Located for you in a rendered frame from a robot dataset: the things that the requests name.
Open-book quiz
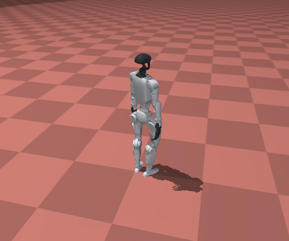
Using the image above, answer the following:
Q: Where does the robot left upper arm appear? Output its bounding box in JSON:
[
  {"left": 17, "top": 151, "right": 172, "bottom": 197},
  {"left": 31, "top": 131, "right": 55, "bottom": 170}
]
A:
[{"left": 129, "top": 71, "right": 137, "bottom": 95}]

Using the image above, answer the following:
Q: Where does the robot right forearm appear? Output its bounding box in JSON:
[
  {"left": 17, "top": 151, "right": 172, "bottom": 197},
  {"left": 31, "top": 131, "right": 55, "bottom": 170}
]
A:
[{"left": 153, "top": 102, "right": 162, "bottom": 127}]

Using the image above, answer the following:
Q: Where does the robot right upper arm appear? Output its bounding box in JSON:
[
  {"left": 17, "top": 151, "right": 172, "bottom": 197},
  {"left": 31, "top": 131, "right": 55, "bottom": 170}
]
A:
[{"left": 147, "top": 79, "right": 159, "bottom": 108}]

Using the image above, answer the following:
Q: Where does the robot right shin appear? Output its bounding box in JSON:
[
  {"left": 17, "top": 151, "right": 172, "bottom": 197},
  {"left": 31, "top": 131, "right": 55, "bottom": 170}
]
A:
[{"left": 145, "top": 147, "right": 157, "bottom": 173}]

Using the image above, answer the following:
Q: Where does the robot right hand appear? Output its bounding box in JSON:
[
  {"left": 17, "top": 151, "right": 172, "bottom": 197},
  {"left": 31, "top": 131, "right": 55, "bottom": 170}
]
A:
[{"left": 151, "top": 123, "right": 161, "bottom": 140}]

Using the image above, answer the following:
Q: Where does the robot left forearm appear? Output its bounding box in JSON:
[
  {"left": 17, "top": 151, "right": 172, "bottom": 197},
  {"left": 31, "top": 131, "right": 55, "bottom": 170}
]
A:
[{"left": 131, "top": 94, "right": 137, "bottom": 111}]

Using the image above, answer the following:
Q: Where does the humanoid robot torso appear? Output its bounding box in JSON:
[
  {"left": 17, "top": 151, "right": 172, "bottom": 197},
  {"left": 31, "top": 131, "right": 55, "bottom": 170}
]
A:
[{"left": 132, "top": 70, "right": 154, "bottom": 124}]

